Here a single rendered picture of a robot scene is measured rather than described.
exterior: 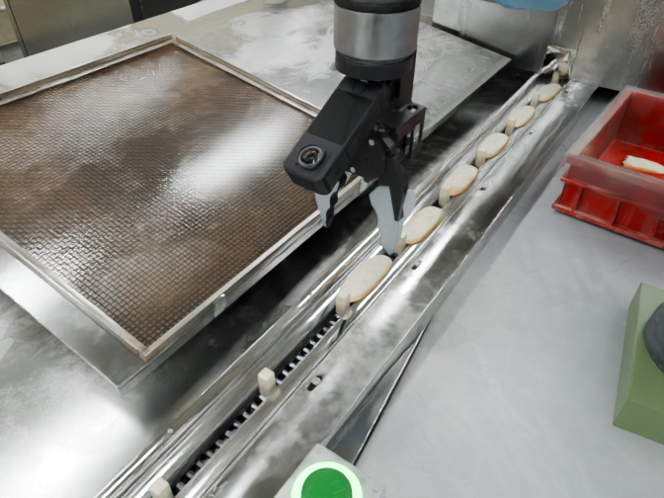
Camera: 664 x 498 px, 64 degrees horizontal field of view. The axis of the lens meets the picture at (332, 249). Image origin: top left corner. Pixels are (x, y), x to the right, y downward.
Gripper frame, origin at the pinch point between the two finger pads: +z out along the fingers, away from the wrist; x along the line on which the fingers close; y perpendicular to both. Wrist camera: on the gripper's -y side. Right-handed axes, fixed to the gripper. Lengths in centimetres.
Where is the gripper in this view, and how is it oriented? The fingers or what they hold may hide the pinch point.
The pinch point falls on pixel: (354, 235)
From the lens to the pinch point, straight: 59.8
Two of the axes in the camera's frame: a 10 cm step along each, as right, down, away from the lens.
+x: -8.2, -3.7, 4.4
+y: 5.7, -5.2, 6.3
